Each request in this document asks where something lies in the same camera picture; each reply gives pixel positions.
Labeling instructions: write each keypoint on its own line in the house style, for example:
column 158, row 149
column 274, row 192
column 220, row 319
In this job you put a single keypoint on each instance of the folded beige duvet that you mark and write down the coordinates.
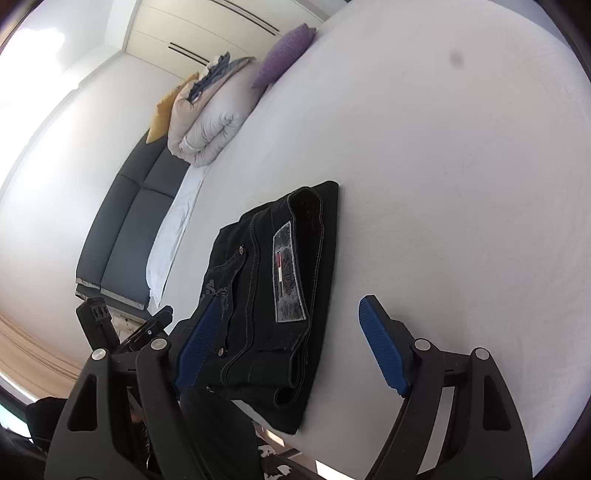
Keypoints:
column 217, row 124

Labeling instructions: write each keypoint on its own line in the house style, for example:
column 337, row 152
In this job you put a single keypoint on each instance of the grey padded headboard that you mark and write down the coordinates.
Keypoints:
column 124, row 230

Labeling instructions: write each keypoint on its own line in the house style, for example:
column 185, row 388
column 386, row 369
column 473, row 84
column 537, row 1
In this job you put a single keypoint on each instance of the cow print rug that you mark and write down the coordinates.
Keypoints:
column 277, row 470

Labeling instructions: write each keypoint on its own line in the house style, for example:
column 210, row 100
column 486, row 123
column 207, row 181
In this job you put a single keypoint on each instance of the folded blue grey cloth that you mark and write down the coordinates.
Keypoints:
column 217, row 74

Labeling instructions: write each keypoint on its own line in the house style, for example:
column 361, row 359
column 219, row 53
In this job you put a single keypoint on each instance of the white bed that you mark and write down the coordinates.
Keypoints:
column 438, row 184

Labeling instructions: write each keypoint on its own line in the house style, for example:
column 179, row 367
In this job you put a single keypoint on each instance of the white wardrobe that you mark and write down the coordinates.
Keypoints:
column 184, row 27

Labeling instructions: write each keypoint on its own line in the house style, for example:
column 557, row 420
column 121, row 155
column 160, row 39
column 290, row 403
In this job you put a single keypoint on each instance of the black denim pants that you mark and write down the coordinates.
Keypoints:
column 258, row 286

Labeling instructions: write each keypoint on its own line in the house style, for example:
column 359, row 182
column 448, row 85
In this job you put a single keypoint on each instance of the purple pillow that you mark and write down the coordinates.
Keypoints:
column 286, row 55

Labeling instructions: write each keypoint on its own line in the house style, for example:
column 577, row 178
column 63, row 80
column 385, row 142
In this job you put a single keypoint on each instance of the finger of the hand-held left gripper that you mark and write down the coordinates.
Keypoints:
column 147, row 330
column 97, row 327

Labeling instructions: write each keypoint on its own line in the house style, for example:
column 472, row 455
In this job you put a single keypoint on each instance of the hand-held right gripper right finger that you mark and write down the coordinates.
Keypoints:
column 383, row 346

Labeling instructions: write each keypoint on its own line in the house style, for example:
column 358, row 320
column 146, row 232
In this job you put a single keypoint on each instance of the yellow pillow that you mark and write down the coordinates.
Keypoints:
column 161, row 115

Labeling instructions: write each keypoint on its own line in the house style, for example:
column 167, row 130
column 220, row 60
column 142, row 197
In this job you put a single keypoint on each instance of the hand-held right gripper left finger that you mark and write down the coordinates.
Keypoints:
column 203, row 341

